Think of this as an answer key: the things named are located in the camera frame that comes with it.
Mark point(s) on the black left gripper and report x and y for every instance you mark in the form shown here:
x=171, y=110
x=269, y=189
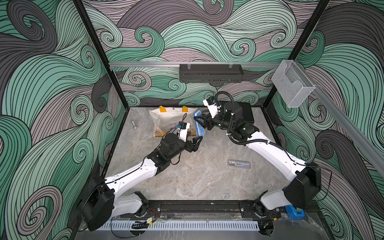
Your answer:
x=192, y=147

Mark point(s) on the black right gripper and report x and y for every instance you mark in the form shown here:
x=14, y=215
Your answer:
x=208, y=121

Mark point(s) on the white canvas tote bag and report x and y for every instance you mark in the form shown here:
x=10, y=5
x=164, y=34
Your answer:
x=167, y=118

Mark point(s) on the small clear refill case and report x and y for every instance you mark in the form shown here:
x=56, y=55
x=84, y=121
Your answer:
x=239, y=164

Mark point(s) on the small blue compass case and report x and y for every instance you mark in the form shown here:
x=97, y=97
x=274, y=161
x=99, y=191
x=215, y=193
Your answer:
x=199, y=128

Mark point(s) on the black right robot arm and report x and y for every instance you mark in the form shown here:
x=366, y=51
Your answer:
x=305, y=179

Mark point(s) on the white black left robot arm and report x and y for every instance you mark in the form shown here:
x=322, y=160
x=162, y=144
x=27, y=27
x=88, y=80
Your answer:
x=102, y=198

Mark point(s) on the black ribbed hard case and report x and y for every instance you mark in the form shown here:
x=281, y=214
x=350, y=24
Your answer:
x=247, y=113

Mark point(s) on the blue tape dispenser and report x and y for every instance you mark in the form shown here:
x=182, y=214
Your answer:
x=294, y=213

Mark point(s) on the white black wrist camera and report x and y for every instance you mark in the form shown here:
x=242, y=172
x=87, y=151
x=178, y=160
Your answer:
x=213, y=107

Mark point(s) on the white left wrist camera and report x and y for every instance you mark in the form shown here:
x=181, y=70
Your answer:
x=183, y=130

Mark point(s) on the black wall tray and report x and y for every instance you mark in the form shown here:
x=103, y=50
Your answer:
x=211, y=74

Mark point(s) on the black aluminium frame rail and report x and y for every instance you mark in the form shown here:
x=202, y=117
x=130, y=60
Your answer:
x=204, y=207

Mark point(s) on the small circuit board with wires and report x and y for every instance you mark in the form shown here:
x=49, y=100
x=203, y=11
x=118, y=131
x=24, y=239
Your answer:
x=148, y=221

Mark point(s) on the white mesh wire shelf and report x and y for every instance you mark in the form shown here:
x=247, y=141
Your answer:
x=293, y=83

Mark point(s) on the white slotted cable duct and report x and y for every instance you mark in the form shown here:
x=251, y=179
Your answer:
x=179, y=225

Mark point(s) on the silver horizontal wall rail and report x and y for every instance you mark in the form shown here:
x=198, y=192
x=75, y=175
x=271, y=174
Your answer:
x=166, y=64

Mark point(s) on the black frame post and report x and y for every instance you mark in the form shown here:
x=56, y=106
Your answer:
x=101, y=53
x=311, y=24

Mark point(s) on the black left frame post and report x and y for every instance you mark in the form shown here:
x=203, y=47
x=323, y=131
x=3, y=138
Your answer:
x=101, y=53

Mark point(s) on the silver aluminium upright rail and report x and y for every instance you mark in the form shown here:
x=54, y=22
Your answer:
x=341, y=102

